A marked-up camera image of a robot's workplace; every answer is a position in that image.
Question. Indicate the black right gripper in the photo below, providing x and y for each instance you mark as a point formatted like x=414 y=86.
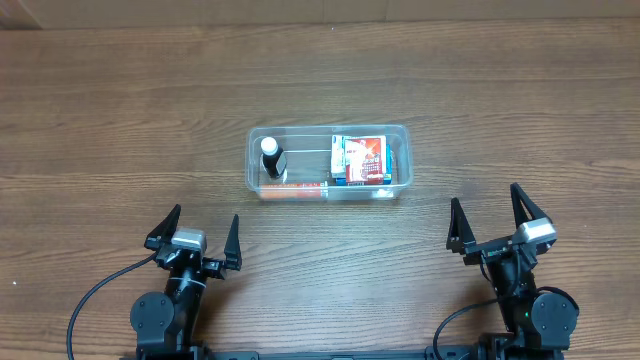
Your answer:
x=458 y=233

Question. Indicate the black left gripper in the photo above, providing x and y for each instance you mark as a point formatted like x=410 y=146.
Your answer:
x=231 y=248

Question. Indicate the orange tablet tube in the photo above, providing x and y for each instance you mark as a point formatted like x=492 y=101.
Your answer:
x=294 y=191

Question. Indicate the blue VapoDrops box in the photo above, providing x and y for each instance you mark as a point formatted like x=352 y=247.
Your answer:
x=342 y=181

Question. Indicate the black bottle white cap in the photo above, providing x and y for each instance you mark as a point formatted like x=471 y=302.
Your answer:
x=273 y=158

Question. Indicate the red small carton box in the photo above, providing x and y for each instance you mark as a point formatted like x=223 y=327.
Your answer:
x=366 y=160

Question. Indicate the white box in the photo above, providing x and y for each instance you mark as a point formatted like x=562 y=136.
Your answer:
x=338 y=156

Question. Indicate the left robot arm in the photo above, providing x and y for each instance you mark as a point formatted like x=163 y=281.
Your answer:
x=165 y=321

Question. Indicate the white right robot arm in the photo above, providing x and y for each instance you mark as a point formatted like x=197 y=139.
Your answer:
x=539 y=321

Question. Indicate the clear plastic container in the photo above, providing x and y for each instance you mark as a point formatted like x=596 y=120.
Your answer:
x=308 y=154

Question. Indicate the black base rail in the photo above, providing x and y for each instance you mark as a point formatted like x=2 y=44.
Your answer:
x=340 y=354

